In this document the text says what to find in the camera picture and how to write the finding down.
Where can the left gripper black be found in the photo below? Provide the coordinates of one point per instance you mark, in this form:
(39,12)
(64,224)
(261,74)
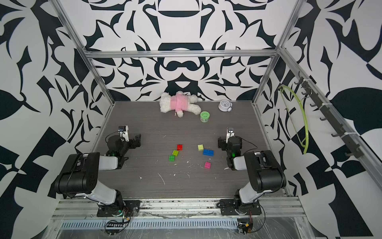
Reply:
(134,145)

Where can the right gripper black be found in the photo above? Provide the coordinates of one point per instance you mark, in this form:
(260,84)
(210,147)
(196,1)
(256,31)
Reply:
(223,143)

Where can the green lego brick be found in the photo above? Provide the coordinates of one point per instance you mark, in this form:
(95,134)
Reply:
(171,158)

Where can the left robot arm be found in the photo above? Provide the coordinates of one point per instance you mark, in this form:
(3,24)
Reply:
(79,176)

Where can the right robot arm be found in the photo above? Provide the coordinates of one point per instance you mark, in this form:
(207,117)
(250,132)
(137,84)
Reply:
(265,173)

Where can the blue lego brick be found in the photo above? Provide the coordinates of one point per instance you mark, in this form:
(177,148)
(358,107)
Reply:
(208,152)

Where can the white alarm clock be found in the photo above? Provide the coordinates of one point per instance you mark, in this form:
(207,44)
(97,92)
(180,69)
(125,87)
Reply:
(225,106)

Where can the green lidded jar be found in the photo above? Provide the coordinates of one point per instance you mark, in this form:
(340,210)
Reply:
(204,116)

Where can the white teddy bear pink shirt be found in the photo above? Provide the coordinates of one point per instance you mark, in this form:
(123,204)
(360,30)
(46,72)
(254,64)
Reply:
(179,103)

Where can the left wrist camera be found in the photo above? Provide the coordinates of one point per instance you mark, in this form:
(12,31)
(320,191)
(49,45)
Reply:
(123,132)

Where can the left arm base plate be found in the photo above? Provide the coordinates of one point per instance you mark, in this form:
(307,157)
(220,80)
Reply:
(127,208)

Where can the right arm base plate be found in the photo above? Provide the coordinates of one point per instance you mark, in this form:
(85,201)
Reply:
(231,207)

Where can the aluminium frame rail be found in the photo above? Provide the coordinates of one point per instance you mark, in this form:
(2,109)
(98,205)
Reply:
(179,53)

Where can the black wall hook rail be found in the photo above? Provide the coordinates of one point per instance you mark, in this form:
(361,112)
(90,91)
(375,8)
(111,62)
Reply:
(332,116)

